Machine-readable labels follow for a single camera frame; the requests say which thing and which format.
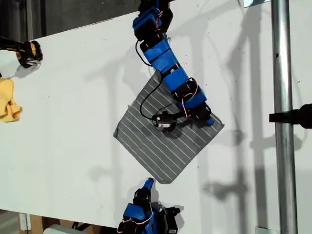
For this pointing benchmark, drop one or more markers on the steel post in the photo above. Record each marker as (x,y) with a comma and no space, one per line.
(282,73)

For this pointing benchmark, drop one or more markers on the white table leg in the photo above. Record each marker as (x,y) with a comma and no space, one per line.
(24,221)

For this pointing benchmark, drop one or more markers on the white plastic box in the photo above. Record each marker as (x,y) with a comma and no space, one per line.
(57,229)

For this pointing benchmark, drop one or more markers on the black camera stalk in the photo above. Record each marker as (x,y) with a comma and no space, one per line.
(180,114)
(174,210)

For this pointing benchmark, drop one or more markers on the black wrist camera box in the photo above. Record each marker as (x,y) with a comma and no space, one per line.
(171,221)
(163,122)

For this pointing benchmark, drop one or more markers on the black clamp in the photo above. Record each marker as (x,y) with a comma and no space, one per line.
(302,115)

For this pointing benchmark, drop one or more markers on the brown cardboard box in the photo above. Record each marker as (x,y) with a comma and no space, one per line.
(36,224)

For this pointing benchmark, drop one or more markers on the crumpled yellow cloth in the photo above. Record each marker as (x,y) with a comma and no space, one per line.
(7,97)

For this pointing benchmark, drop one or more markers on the grey white-striped towel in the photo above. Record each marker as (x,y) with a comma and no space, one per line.
(156,151)

